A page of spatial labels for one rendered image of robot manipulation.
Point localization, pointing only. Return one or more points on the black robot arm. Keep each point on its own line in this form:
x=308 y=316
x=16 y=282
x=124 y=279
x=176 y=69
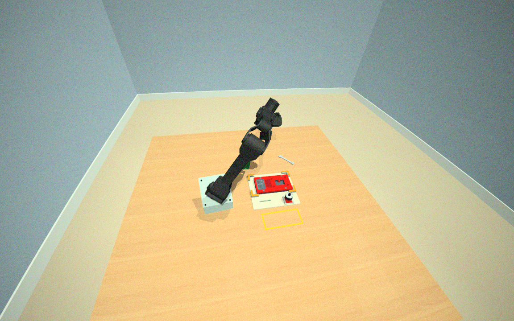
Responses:
x=251 y=148

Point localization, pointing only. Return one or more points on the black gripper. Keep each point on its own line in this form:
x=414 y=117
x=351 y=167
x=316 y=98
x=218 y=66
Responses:
x=262 y=135

